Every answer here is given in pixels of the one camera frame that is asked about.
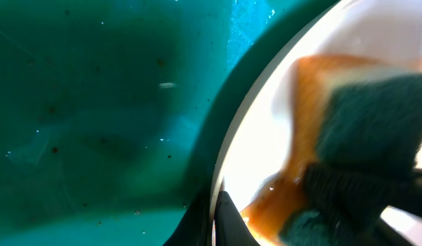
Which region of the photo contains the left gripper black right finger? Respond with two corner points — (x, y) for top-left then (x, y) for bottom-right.
(214, 191), (259, 246)

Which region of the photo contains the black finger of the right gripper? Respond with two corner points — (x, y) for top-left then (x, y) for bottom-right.
(303, 164), (414, 232)
(374, 169), (422, 246)

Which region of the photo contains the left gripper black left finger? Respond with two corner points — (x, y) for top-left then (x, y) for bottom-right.
(163, 191), (211, 246)

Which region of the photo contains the green and yellow sponge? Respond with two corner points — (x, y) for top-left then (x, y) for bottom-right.
(241, 55), (422, 245)

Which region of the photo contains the teal plastic tray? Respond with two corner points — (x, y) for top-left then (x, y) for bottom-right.
(0, 0), (332, 245)

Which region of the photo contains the white plate with dark stain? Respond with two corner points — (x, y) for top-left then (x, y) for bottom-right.
(211, 1), (422, 226)

